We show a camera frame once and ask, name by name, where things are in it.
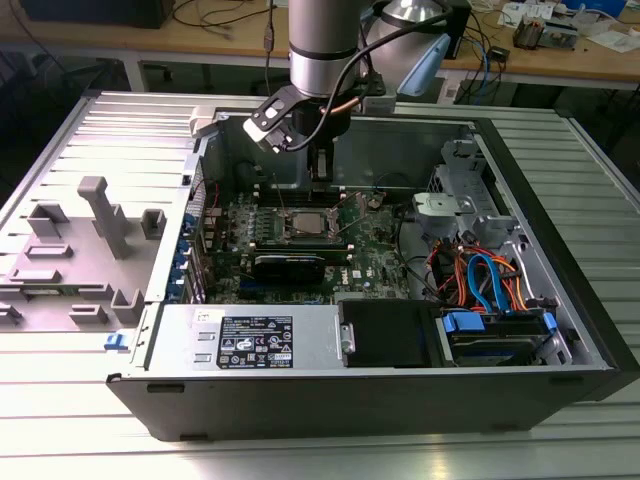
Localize CPU socket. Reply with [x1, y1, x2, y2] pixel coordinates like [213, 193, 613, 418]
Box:
[279, 205, 342, 244]

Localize black RAM stick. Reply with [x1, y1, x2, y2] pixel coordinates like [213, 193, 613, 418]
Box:
[253, 182, 349, 197]
[248, 237, 354, 254]

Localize green motherboard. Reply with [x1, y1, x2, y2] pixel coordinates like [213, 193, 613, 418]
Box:
[199, 187, 426, 306]

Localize silver metal drive cage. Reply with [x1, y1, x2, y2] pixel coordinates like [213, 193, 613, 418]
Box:
[424, 138, 524, 251]

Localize grey case latch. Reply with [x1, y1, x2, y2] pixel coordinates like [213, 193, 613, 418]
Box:
[189, 105, 221, 139]

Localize small upright black box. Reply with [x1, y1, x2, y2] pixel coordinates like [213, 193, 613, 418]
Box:
[443, 2, 474, 60]

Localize black graphics card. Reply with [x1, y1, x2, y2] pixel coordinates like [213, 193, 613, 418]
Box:
[239, 252, 326, 286]

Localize white printed card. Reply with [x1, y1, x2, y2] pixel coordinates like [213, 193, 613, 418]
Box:
[498, 2, 532, 27]

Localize copper finned heat sink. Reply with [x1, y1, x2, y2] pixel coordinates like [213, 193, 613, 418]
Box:
[513, 13, 547, 50]

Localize wooden desk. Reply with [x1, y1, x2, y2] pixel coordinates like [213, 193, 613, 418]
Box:
[0, 0, 640, 91]

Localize hard disk in blue carrier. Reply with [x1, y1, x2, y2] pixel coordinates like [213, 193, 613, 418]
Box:
[439, 309, 559, 369]

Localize green circuit board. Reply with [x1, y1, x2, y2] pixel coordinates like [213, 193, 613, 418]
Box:
[542, 19, 581, 50]

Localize large black box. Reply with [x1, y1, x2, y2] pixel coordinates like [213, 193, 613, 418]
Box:
[19, 0, 176, 30]

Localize silver power supply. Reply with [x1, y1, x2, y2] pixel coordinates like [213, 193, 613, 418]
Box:
[130, 302, 346, 374]

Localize black PC case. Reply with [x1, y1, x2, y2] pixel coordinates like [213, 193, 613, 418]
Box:
[104, 107, 640, 444]

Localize white paper sheet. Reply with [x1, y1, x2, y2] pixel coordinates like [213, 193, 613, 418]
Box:
[587, 27, 640, 54]

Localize grey parts rack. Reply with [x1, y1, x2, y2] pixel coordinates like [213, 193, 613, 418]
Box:
[0, 175, 169, 334]

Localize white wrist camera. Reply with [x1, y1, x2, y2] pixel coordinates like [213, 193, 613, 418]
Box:
[243, 87, 301, 154]

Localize silver round metal bracket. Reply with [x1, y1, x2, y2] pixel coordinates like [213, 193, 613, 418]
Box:
[410, 192, 475, 239]

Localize blue wire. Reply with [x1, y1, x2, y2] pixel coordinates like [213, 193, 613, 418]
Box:
[467, 253, 511, 316]

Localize red and orange wires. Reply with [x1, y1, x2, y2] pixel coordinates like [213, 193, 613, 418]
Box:
[427, 242, 474, 307]

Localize orange wire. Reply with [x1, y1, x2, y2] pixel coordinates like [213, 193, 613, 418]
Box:
[499, 257, 530, 314]

